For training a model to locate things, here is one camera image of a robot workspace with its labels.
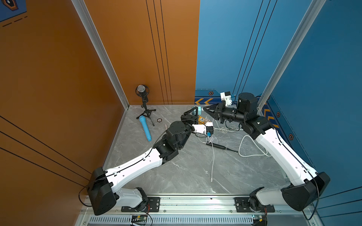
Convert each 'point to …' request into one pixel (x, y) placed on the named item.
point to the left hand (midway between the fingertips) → (193, 106)
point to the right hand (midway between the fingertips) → (202, 109)
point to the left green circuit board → (139, 217)
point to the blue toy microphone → (143, 121)
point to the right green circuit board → (260, 217)
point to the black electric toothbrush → (219, 146)
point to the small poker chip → (159, 120)
